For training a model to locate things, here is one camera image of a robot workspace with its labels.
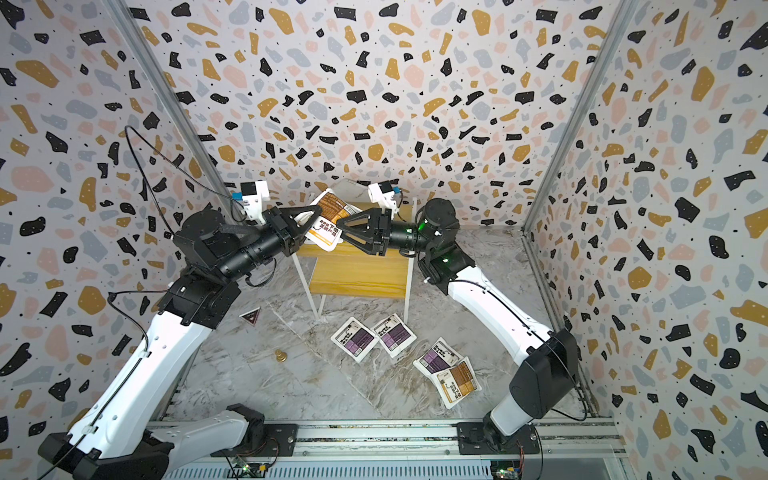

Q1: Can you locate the purple coffee bag right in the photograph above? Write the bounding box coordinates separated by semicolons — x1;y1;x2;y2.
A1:
413;337;463;380

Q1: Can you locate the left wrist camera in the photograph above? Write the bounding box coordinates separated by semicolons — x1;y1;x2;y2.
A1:
232;180;270;225

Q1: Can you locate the grey marble slab behind shelf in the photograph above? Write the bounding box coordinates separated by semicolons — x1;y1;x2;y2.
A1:
330;179;372;203

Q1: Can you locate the purple coffee bag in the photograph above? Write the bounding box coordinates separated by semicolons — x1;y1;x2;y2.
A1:
331;317;379;363
413;337;463;380
372;314;417;359

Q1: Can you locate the small triangular warning sticker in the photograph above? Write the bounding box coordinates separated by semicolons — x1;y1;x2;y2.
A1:
240;307;261;325

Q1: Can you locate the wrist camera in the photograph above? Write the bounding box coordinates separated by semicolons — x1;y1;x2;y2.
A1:
367;181;401;214
232;180;270;225

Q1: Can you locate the purple coffee bag middle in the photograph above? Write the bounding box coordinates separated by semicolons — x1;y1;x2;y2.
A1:
372;314;417;359

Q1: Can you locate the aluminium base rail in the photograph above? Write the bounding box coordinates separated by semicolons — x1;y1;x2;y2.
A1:
165;418;634;479

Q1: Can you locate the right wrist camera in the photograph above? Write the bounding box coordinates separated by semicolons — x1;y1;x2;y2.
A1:
367;181;401;214

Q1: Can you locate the two-tier wooden shelf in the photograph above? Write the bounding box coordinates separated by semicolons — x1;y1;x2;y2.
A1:
292;202;414;318

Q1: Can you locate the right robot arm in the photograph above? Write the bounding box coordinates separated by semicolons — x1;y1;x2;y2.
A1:
336;198;579;451

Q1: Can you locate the purple coffee bag left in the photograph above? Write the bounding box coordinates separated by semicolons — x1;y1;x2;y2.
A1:
331;317;379;363

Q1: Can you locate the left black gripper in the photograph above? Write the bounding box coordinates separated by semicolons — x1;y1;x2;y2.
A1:
217;205;321;288

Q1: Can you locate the brown coffee bag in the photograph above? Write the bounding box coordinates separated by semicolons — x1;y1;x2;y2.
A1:
431;357;483;409
305;188;361;252

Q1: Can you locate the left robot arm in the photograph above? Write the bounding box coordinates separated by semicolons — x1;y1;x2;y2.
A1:
38;205;322;479

